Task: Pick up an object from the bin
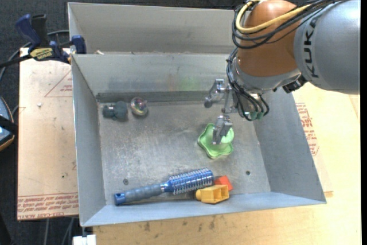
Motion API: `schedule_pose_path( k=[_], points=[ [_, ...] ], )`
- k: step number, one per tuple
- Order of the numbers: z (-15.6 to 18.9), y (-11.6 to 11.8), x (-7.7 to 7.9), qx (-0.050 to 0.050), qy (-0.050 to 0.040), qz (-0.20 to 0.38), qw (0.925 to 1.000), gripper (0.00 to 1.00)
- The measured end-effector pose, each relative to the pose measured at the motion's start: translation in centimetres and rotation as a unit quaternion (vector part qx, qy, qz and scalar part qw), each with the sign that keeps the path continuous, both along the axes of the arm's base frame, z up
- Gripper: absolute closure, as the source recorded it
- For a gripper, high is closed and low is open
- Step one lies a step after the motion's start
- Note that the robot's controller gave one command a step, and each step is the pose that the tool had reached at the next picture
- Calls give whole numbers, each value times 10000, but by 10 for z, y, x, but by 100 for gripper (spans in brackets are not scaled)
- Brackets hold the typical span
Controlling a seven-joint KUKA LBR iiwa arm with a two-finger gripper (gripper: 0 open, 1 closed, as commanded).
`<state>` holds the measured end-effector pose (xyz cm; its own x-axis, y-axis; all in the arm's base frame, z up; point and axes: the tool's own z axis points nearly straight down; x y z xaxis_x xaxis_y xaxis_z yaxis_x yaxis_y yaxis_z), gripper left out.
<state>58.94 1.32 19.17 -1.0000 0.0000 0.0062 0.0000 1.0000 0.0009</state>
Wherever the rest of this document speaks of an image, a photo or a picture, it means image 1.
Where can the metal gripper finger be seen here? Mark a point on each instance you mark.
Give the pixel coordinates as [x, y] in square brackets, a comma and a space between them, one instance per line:
[228, 126]
[218, 132]

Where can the green wavy-edged cup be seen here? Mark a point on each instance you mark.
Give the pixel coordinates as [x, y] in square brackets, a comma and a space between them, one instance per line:
[209, 147]

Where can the orange-red block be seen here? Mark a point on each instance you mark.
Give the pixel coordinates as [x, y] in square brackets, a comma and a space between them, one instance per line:
[225, 181]

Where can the grey metal bin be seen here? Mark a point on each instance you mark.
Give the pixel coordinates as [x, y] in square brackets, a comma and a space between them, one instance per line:
[160, 140]

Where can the blue hairbrush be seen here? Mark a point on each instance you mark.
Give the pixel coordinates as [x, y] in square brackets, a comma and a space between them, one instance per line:
[183, 183]

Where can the yellow plastic block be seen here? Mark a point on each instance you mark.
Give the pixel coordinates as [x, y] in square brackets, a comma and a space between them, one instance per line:
[213, 194]

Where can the clear iridescent ball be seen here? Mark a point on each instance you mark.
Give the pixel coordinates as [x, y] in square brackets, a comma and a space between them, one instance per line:
[139, 106]

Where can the dark green toy animal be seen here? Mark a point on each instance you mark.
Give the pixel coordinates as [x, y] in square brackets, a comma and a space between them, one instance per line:
[119, 110]

